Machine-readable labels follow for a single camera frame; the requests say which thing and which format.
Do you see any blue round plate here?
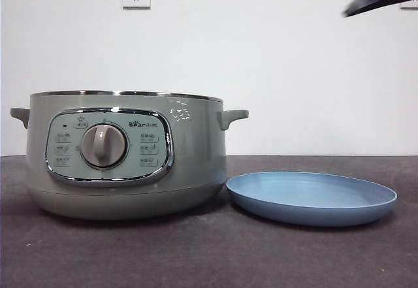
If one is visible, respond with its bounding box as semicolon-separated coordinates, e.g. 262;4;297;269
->
225;170;398;228

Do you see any pale green electric steamer pot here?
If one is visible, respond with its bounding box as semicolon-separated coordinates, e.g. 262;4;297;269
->
10;89;249;221

